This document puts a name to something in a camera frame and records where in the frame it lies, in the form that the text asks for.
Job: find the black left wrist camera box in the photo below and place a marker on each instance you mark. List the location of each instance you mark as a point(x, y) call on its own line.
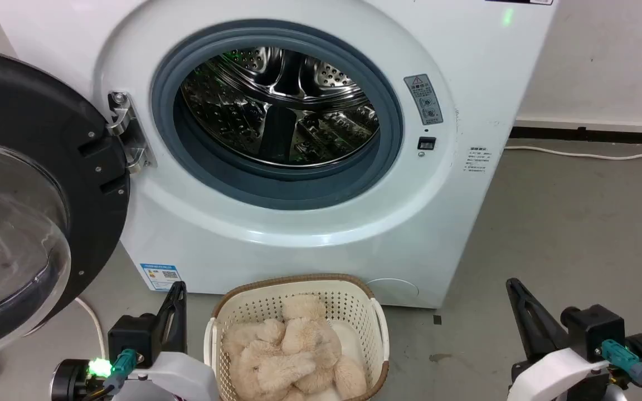
point(131, 340)

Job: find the stainless steel washer drum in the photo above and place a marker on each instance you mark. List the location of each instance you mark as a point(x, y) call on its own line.
point(276, 106)

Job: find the chrome door hinge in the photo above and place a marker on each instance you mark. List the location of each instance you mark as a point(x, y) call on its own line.
point(127, 131)

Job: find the grey rubber door gasket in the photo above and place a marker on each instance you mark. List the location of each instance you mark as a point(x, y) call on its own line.
point(393, 139)

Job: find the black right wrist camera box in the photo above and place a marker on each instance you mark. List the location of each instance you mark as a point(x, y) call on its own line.
point(594, 331)

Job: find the blue energy label sticker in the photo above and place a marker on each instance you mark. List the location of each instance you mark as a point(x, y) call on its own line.
point(160, 276)

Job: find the black round washer door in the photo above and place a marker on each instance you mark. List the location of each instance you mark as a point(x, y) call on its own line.
point(25, 167)

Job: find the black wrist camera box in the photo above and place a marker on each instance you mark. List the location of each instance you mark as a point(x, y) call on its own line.
point(594, 331)
point(131, 340)

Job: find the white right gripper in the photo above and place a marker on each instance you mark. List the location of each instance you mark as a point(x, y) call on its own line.
point(555, 373)

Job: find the black baseboard strip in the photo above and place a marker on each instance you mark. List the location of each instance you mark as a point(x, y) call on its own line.
point(594, 135)

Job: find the beige fluffy plush toy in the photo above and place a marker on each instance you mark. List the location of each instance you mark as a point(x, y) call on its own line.
point(307, 328)
point(276, 370)

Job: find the grey warning sticker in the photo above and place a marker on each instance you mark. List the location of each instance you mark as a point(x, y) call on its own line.
point(423, 99)

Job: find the black door latch slot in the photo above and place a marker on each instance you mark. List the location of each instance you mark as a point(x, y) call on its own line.
point(426, 143)

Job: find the white perforated laundry basket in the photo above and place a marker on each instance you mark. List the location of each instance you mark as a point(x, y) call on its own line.
point(354, 301)

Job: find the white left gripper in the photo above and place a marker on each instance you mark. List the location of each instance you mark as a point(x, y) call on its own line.
point(181, 376)

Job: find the white front-load washing machine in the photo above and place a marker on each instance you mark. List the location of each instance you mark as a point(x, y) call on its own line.
point(466, 67)

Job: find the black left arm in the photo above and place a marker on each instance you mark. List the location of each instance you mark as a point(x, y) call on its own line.
point(70, 381)

